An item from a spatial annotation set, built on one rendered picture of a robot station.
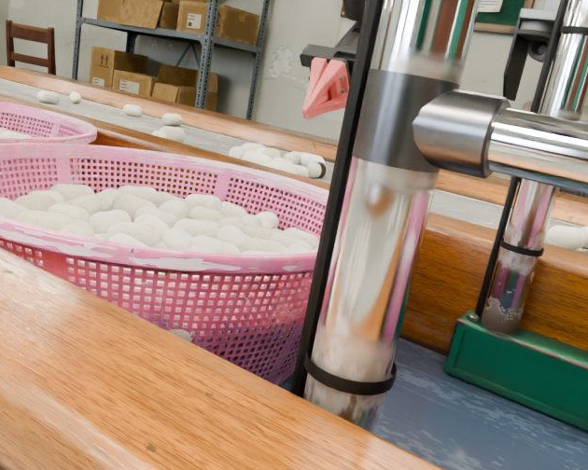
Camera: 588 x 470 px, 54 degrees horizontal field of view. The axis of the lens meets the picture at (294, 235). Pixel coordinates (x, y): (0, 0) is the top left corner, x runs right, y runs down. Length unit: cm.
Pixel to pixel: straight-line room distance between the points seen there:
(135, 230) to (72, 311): 18
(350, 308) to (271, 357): 16
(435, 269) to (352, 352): 28
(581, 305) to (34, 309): 32
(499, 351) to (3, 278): 30
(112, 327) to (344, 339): 7
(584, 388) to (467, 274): 10
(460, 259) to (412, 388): 10
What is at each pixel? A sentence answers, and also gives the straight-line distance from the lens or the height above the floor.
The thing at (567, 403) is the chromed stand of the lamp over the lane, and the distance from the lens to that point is 40.
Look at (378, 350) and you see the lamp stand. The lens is 16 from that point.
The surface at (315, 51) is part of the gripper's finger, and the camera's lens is 80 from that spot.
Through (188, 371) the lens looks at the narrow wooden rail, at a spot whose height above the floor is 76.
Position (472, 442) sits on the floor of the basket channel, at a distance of 35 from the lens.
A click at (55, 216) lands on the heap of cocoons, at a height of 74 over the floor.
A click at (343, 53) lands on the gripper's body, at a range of 79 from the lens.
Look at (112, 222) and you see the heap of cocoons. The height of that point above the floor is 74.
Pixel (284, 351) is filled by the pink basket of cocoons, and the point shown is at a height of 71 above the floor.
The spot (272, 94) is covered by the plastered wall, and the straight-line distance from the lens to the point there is 334.
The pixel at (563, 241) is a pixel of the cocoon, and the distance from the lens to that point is 58.
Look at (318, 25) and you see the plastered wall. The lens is 322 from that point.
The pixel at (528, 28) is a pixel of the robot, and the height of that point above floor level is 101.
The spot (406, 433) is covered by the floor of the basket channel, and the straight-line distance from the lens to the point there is 34.
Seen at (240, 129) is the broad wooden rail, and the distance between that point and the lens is 97.
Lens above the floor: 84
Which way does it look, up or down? 15 degrees down
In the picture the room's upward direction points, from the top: 10 degrees clockwise
